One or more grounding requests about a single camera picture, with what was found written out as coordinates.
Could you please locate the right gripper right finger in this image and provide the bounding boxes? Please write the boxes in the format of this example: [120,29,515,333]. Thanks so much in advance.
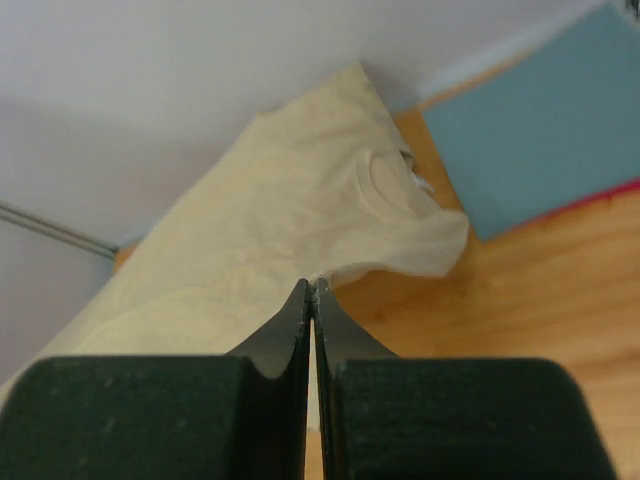
[313,280,616,479]

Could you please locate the folded grey-blue t shirt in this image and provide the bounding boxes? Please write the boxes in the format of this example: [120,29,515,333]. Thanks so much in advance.
[423,4,639,241]

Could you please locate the folded red t shirt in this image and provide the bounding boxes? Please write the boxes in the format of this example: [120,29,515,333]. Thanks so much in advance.
[543,177,640,219]

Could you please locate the beige t shirt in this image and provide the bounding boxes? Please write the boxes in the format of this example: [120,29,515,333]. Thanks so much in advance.
[0,59,471,436]

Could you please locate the left aluminium frame post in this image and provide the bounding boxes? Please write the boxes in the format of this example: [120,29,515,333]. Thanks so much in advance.
[1,202,118,260]

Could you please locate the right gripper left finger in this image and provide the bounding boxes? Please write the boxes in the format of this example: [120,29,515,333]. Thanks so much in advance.
[1,280,311,479]

